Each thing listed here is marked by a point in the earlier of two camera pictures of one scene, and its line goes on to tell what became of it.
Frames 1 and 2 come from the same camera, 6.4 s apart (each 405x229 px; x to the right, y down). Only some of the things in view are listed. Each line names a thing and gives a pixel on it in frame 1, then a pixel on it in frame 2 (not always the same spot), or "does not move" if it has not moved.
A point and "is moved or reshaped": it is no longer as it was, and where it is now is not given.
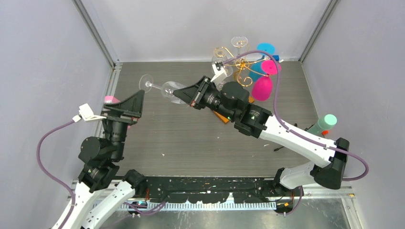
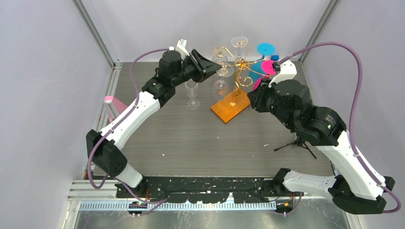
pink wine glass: (262, 86) does not move
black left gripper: (132, 108) → (204, 68)
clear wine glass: (167, 88) is moved or reshaped
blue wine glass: (255, 68) does not move
